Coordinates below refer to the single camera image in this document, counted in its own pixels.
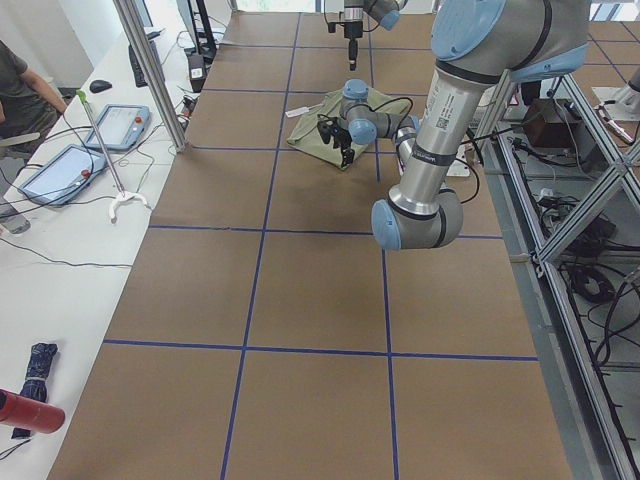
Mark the brown cardboard box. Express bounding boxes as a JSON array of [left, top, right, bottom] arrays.
[[523, 98, 579, 148]]

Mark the red cylinder bottle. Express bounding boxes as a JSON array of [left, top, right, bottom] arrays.
[[1, 385, 66, 434]]

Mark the folded dark blue umbrella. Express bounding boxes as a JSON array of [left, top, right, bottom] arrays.
[[11, 343, 58, 439]]

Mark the reacher grabber stick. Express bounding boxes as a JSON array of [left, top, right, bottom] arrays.
[[76, 89, 151, 224]]

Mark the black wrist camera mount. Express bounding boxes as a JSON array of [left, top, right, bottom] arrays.
[[323, 11, 344, 34], [316, 114, 338, 149]]

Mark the aluminium frame post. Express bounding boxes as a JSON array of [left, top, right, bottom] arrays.
[[113, 0, 186, 153]]

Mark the olive green long-sleeve shirt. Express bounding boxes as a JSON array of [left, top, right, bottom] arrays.
[[287, 80, 412, 170]]

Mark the seated person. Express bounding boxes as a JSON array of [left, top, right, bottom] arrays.
[[1, 42, 67, 154]]

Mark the white shirt price tag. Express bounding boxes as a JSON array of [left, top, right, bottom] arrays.
[[285, 106, 310, 118]]

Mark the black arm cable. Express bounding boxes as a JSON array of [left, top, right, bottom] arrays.
[[319, 95, 416, 131]]

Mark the black computer mouse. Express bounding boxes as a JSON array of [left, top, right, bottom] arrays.
[[89, 79, 113, 93]]

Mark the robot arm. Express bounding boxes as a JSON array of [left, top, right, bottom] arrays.
[[337, 1, 590, 250], [339, 0, 407, 71]]

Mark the near teach pendant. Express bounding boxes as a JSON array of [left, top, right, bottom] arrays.
[[18, 145, 106, 206]]

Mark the far teach pendant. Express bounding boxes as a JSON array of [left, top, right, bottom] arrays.
[[88, 104, 151, 152]]

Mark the teach pendant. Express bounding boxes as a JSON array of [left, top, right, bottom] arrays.
[[88, 104, 151, 152], [18, 145, 106, 206]]

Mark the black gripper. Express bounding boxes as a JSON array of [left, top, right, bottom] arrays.
[[343, 20, 363, 69], [332, 127, 355, 168]]

